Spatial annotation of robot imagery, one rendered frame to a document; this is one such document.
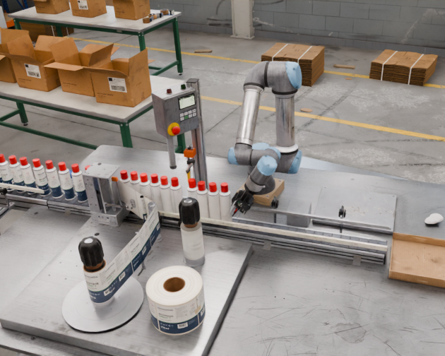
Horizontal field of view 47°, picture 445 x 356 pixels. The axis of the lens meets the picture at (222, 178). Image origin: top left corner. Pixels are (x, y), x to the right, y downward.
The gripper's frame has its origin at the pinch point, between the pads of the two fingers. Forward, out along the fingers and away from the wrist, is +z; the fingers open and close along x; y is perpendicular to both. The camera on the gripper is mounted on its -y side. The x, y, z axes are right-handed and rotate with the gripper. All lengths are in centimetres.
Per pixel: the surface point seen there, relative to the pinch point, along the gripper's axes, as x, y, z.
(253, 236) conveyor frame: 12.5, 5.9, 0.6
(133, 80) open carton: -106, -136, 56
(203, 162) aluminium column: -24.4, -12.2, -6.3
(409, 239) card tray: 70, -12, -30
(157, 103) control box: -53, -1, -28
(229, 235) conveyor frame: 3.7, 5.9, 7.3
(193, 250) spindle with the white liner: -7.2, 32.2, 0.6
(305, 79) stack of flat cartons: 7, -391, 94
